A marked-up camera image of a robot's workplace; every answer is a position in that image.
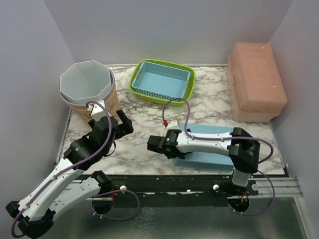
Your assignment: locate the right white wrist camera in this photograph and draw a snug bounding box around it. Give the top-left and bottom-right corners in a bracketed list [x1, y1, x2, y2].
[163, 120, 180, 131]

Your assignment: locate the green plastic tray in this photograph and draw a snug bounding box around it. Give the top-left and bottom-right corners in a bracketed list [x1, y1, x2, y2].
[129, 59, 197, 108]

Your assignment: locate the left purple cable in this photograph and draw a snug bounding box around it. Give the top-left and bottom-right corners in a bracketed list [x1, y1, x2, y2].
[11, 100, 141, 238]

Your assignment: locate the white octagonal inner bin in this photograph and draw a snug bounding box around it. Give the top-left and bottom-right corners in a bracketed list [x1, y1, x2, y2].
[59, 60, 112, 105]

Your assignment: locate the large blue perforated basket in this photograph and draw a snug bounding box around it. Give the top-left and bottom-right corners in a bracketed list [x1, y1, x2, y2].
[173, 124, 233, 172]

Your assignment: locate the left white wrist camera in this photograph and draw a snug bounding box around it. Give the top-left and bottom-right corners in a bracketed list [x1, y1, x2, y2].
[86, 100, 106, 121]

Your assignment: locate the pink translucent lidded box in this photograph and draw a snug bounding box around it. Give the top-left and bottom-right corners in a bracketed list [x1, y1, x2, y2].
[227, 42, 288, 123]

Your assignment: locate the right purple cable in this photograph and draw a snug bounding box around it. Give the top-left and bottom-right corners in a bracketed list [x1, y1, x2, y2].
[161, 98, 276, 217]

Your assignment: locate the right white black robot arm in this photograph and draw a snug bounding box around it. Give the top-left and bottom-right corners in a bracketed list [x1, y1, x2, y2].
[147, 127, 260, 195]

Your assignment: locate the orange capybara bucket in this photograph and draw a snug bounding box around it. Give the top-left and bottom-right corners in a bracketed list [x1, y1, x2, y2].
[60, 70, 121, 124]

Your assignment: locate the small blue perforated basket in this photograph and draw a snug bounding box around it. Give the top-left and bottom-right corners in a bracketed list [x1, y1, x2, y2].
[131, 61, 192, 103]

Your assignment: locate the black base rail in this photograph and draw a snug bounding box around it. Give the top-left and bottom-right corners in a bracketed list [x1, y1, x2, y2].
[74, 173, 260, 208]

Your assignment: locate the purple cable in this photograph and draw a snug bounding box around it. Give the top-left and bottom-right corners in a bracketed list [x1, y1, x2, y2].
[11, 100, 141, 238]
[161, 98, 276, 217]

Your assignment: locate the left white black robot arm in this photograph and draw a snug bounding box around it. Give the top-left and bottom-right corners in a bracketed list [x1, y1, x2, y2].
[6, 110, 134, 239]

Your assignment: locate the aluminium extrusion rail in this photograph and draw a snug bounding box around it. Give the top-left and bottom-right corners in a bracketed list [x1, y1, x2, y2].
[249, 177, 304, 198]

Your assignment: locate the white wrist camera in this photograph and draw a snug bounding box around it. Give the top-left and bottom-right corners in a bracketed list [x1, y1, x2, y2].
[163, 120, 180, 131]
[86, 100, 106, 121]

